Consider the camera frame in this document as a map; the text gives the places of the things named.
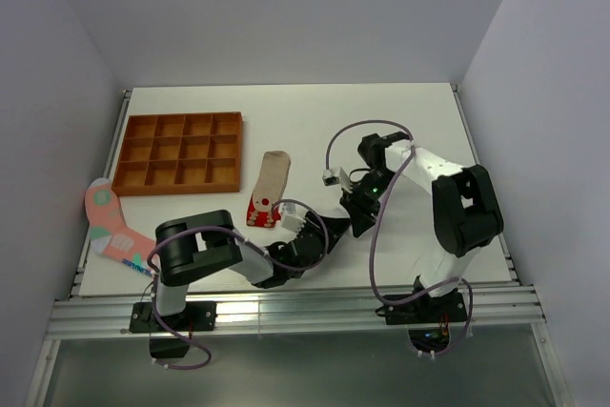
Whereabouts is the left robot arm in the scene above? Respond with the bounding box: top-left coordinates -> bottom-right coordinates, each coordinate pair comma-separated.
151,203 -> 351,330

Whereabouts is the orange compartment tray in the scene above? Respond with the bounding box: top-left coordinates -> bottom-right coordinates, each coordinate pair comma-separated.
112,112 -> 243,196

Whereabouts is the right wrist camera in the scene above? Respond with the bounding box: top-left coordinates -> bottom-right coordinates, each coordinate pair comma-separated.
322,167 -> 352,192

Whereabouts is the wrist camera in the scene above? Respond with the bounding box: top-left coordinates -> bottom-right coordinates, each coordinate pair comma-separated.
322,167 -> 352,192
280,203 -> 306,234

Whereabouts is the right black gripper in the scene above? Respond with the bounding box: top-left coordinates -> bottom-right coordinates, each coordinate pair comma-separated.
339,170 -> 399,238

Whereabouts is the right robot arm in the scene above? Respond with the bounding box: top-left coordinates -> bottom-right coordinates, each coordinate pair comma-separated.
340,132 -> 504,321

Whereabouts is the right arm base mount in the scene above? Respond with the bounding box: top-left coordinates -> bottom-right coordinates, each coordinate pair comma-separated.
376,288 -> 468,353

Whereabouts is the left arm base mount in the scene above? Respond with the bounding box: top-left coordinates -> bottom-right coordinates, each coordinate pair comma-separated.
129,301 -> 216,360

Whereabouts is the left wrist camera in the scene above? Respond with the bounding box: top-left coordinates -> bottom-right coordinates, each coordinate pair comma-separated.
280,203 -> 306,234

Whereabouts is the aluminium frame rail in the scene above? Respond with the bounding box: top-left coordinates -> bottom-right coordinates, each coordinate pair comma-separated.
44,284 -> 546,340

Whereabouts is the pink patterned sock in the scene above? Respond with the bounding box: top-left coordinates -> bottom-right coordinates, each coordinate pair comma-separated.
85,178 -> 155,277

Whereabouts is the beige red reindeer sock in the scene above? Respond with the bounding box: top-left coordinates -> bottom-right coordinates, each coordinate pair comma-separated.
246,151 -> 291,229

